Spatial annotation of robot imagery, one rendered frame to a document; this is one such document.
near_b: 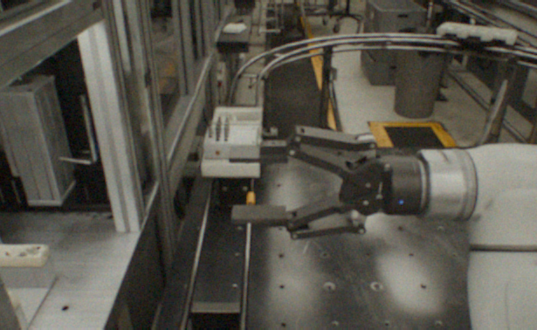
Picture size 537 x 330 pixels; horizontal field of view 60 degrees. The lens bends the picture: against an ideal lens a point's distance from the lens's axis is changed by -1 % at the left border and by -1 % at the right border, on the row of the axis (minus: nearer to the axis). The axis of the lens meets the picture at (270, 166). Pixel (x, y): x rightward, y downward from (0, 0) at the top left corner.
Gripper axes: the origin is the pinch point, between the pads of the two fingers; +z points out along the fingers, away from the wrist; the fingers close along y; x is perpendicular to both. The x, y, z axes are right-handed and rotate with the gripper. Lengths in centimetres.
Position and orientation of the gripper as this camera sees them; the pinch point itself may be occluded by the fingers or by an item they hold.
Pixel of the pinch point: (251, 185)
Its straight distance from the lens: 58.0
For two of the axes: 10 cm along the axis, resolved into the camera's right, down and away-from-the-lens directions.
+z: -10.0, 0.0, 0.0
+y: 0.0, -8.7, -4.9
